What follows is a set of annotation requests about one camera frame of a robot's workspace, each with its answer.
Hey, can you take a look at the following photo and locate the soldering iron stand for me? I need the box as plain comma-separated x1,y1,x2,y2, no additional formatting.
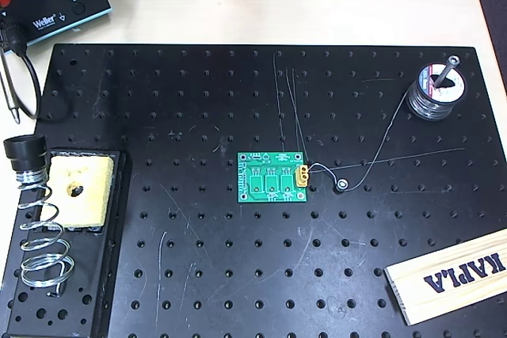
0,147,134,337

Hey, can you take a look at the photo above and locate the green printed circuit board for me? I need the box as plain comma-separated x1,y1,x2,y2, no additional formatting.
236,150,309,203

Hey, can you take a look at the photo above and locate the black holder funnel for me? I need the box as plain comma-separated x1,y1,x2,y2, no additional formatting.
2,135,47,175

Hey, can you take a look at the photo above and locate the metal spring coil holder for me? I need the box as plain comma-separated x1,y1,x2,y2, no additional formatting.
14,169,76,298

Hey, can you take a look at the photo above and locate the yellow cleaning sponge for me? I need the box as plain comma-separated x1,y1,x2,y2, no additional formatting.
46,155,116,230

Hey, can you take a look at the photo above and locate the yellow power connector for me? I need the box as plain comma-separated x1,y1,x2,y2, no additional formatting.
295,163,311,188

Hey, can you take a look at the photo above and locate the black perforated metal breadboard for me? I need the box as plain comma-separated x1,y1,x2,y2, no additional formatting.
0,43,507,338

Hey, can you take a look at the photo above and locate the wooden plank with KAPLA print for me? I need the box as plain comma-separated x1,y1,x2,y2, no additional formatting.
383,229,507,326

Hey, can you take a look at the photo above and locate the black soldering iron cable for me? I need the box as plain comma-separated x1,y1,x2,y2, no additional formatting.
0,19,43,120

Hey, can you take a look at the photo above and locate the thin grey solder wire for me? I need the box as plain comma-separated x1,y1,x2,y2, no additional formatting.
307,90,411,192

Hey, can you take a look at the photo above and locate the solder wire spool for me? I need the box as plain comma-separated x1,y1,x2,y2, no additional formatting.
406,61,468,122

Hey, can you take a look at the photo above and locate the metal post screw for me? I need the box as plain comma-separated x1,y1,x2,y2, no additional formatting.
434,55,461,89

